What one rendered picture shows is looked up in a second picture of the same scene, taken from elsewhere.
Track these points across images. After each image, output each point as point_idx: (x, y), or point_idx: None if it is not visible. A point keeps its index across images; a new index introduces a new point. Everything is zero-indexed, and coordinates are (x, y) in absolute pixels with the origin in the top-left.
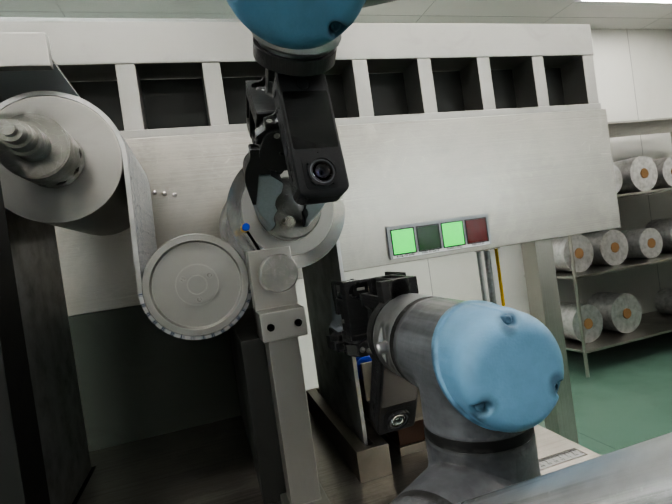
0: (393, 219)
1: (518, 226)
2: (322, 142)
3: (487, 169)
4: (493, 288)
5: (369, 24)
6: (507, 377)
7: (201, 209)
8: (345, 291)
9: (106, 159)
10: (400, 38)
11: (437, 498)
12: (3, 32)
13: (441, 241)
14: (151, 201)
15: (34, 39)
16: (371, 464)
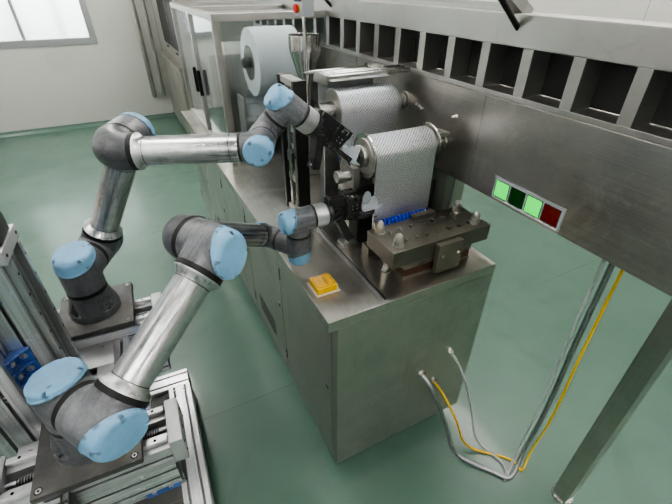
0: (503, 173)
1: (589, 236)
2: (312, 154)
3: (586, 177)
4: (607, 271)
5: (547, 18)
6: (279, 222)
7: (428, 119)
8: (338, 193)
9: (339, 115)
10: (567, 34)
11: (278, 231)
12: (394, 9)
13: (523, 205)
14: (396, 114)
15: (324, 77)
16: (364, 249)
